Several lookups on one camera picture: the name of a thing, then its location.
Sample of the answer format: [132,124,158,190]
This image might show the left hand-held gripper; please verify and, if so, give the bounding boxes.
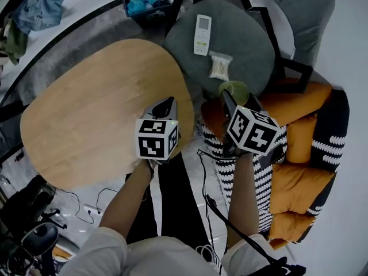
[134,96,180,162]

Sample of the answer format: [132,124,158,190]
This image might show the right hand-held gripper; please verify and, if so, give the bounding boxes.
[220,90,282,159]

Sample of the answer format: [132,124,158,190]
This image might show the translucent green cup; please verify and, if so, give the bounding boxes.
[218,80,250,106]

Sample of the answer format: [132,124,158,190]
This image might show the clear bag of cotton swabs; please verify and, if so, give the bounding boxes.
[208,51,233,80]

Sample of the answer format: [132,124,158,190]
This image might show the white remote control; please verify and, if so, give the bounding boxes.
[193,14,213,56]

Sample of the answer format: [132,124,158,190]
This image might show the person's right forearm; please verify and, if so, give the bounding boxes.
[227,154,259,243]

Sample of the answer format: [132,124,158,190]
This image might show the person's left forearm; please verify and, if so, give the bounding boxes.
[99,159,156,238]

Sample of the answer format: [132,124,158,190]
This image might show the oval wooden table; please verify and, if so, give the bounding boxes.
[20,38,195,189]

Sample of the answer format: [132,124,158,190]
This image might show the dark smartphone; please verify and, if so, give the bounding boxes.
[258,142,285,169]

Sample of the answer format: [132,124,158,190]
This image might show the grey round cushion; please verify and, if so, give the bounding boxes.
[163,0,277,97]

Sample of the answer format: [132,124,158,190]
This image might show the black white patterned cushion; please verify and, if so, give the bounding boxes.
[304,90,350,218]

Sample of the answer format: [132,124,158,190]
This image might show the black white striped blanket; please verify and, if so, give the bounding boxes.
[201,122,288,232]

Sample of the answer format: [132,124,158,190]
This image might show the person's black trousers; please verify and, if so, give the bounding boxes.
[125,151,229,246]

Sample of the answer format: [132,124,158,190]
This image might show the orange sofa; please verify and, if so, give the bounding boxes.
[201,79,350,251]

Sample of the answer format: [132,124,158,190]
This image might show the dark blue storage bin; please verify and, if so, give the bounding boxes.
[122,0,177,18]

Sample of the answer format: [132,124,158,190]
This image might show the grey shell armchair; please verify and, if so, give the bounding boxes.
[192,0,336,94]

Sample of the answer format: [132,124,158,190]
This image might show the white power strip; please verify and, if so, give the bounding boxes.
[83,204,102,216]

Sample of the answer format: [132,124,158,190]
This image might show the person's light grey shirt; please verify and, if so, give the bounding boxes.
[59,225,277,276]

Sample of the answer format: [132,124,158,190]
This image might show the black glass-door fridge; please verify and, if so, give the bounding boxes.
[0,98,26,162]

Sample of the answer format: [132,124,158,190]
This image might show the black electronics box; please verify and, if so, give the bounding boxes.
[258,256,307,276]

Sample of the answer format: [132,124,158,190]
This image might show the white orange egg cushion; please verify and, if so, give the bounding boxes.
[53,244,78,263]

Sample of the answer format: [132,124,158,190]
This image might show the grey swivel office chair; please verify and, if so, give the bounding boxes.
[8,208,68,273]

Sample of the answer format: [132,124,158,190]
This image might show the black thick cable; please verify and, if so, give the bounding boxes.
[204,194,284,266]

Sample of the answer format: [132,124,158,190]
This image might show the white coiled cable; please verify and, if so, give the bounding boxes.
[195,244,216,266]

